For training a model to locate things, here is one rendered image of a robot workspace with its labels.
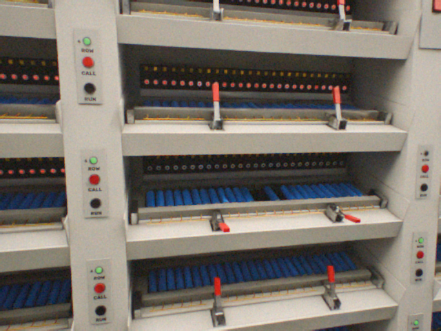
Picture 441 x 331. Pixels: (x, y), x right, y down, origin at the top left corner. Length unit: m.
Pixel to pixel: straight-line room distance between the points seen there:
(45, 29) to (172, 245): 0.44
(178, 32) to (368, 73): 0.52
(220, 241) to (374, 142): 0.40
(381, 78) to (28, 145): 0.78
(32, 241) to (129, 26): 0.42
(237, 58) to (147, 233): 0.49
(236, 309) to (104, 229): 0.34
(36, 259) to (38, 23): 0.40
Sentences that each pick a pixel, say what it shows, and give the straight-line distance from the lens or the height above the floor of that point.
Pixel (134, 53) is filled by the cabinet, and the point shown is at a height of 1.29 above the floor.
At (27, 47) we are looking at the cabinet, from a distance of 0.83.
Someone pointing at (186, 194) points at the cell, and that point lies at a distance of 0.69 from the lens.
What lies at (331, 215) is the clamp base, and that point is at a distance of 0.71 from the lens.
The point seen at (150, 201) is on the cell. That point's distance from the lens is 0.66.
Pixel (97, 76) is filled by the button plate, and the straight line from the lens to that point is 0.58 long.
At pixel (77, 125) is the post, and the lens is 0.58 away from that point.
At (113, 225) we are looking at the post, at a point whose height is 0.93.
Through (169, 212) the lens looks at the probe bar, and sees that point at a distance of 0.63.
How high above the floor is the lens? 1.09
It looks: 6 degrees down
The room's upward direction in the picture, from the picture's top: straight up
